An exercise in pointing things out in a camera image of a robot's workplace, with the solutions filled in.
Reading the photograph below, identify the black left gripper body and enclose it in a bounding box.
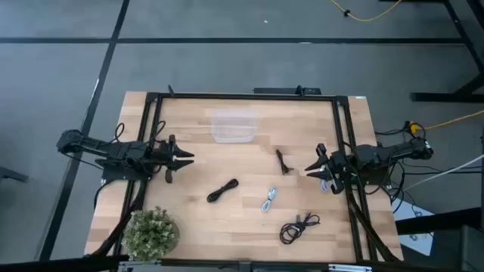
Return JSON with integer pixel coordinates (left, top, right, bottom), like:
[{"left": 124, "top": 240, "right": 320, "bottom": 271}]
[{"left": 150, "top": 134, "right": 178, "bottom": 184}]

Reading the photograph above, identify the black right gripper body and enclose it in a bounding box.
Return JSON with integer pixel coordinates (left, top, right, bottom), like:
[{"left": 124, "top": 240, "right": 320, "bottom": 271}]
[{"left": 315, "top": 142, "right": 352, "bottom": 196}]

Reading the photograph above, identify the green artificial potted plant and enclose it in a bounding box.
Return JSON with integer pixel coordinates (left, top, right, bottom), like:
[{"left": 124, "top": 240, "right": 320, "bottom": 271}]
[{"left": 121, "top": 206, "right": 181, "bottom": 262}]

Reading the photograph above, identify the short black cable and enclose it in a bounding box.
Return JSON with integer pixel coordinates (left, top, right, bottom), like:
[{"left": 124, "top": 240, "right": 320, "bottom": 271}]
[{"left": 275, "top": 148, "right": 295, "bottom": 176}]

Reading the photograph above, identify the yellow floor cable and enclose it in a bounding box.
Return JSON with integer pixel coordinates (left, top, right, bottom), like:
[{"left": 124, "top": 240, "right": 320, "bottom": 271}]
[{"left": 327, "top": 0, "right": 402, "bottom": 23}]

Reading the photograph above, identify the thick black bundled cable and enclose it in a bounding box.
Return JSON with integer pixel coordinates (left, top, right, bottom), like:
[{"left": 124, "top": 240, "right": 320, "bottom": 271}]
[{"left": 206, "top": 178, "right": 240, "bottom": 204}]

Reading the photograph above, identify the thin black cable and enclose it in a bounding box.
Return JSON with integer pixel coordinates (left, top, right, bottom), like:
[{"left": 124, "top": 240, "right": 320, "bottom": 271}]
[{"left": 279, "top": 212, "right": 321, "bottom": 246}]

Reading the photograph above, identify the yellow extension cable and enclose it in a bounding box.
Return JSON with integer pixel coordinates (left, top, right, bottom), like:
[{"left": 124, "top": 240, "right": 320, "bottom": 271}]
[{"left": 406, "top": 109, "right": 484, "bottom": 134}]

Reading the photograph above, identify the black aluminium table frame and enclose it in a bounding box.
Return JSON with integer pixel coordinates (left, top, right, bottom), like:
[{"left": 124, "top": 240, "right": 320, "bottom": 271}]
[{"left": 85, "top": 90, "right": 404, "bottom": 265}]

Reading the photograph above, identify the black bar behind table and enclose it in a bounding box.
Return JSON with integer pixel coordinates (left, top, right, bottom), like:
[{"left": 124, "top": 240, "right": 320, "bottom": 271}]
[{"left": 253, "top": 85, "right": 323, "bottom": 96}]

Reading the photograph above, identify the clear plastic container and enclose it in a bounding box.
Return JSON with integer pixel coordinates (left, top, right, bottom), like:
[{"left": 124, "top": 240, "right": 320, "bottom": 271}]
[{"left": 211, "top": 108, "right": 259, "bottom": 144}]

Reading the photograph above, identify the white sheet on floor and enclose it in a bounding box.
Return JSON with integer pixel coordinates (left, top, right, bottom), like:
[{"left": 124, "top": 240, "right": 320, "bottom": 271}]
[{"left": 392, "top": 197, "right": 436, "bottom": 257}]

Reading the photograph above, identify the white coiled USB-C cable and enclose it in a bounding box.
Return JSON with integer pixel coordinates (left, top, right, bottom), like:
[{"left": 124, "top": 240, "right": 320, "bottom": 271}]
[{"left": 260, "top": 186, "right": 280, "bottom": 213}]

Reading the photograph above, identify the white floor cable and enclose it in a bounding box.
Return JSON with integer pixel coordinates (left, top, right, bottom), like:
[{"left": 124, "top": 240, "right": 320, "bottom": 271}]
[{"left": 402, "top": 153, "right": 484, "bottom": 192}]

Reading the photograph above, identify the black table stand leg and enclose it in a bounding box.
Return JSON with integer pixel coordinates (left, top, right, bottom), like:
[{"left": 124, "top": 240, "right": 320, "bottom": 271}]
[{"left": 410, "top": 0, "right": 484, "bottom": 104}]

